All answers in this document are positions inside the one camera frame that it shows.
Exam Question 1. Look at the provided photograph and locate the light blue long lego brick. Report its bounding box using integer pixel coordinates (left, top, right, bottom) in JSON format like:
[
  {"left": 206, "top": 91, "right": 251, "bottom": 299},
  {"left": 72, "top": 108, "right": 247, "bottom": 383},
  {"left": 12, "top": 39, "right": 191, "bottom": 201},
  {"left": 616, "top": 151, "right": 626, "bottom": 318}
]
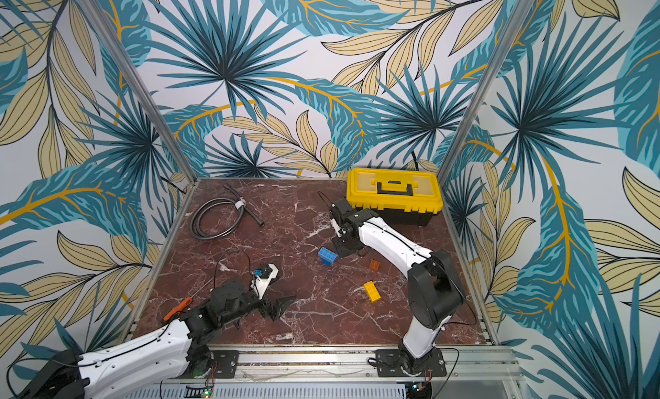
[{"left": 318, "top": 247, "right": 339, "bottom": 266}]

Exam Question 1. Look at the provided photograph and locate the orange square lego brick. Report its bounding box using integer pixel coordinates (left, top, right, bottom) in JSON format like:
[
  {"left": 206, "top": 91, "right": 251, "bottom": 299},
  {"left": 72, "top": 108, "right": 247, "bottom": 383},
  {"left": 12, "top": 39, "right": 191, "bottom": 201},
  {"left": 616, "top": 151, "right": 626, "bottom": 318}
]
[{"left": 369, "top": 260, "right": 380, "bottom": 272}]

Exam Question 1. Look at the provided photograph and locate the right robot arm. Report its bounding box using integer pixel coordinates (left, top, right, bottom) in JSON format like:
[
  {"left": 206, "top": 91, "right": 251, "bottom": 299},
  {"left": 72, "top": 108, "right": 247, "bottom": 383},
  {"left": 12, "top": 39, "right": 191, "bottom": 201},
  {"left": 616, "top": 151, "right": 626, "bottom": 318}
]
[{"left": 330, "top": 200, "right": 466, "bottom": 375}]

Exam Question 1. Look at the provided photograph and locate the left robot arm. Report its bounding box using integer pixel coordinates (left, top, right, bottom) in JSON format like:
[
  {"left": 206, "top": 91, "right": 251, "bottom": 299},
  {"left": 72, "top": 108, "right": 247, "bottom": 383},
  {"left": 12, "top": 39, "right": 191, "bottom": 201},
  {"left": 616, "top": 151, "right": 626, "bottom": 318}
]
[{"left": 16, "top": 280, "right": 296, "bottom": 398}]

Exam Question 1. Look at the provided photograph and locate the yellow long lego brick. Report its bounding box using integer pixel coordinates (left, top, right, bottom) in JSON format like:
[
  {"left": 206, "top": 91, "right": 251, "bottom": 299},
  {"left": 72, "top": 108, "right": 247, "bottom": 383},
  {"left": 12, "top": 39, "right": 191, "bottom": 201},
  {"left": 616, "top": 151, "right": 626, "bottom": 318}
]
[{"left": 364, "top": 281, "right": 382, "bottom": 303}]

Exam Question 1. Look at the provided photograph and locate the yellow black toolbox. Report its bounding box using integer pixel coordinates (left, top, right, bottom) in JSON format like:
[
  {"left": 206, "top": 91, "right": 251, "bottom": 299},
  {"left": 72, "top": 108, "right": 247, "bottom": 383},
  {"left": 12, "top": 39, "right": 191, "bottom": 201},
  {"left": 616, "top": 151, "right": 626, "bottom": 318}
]
[{"left": 346, "top": 168, "right": 443, "bottom": 226}]

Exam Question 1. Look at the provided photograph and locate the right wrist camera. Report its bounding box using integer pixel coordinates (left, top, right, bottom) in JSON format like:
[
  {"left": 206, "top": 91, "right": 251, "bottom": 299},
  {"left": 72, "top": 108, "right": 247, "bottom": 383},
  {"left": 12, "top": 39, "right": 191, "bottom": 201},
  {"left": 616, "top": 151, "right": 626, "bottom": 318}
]
[{"left": 330, "top": 199, "right": 354, "bottom": 237}]

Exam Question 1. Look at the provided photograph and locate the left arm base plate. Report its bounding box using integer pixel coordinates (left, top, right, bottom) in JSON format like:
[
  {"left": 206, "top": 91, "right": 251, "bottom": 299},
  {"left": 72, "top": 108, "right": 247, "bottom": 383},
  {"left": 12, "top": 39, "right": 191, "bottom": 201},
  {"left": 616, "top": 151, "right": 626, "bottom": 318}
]
[{"left": 178, "top": 348, "right": 239, "bottom": 379}]

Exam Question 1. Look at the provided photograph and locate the orange handled screwdriver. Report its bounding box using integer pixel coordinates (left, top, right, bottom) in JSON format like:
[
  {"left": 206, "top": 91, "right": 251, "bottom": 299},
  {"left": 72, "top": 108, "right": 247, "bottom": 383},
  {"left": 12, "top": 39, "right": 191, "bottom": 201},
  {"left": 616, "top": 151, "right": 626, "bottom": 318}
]
[{"left": 163, "top": 279, "right": 213, "bottom": 323}]

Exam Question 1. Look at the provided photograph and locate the coiled black cable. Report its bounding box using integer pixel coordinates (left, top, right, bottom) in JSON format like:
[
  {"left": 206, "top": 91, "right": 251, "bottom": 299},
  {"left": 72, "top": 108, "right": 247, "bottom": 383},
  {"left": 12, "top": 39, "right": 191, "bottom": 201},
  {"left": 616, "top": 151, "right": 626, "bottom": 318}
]
[{"left": 189, "top": 184, "right": 265, "bottom": 241}]

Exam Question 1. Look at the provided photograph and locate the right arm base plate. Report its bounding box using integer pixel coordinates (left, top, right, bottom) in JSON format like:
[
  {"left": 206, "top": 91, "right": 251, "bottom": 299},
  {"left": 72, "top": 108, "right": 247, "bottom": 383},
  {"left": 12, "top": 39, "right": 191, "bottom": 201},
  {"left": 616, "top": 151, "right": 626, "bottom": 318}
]
[{"left": 367, "top": 347, "right": 447, "bottom": 378}]

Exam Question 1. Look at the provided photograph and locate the aluminium front rail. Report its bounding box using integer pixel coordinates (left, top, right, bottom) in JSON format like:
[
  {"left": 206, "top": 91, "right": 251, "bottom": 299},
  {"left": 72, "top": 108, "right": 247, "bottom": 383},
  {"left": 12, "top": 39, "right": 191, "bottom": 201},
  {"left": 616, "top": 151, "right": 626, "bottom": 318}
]
[{"left": 120, "top": 344, "right": 527, "bottom": 399}]

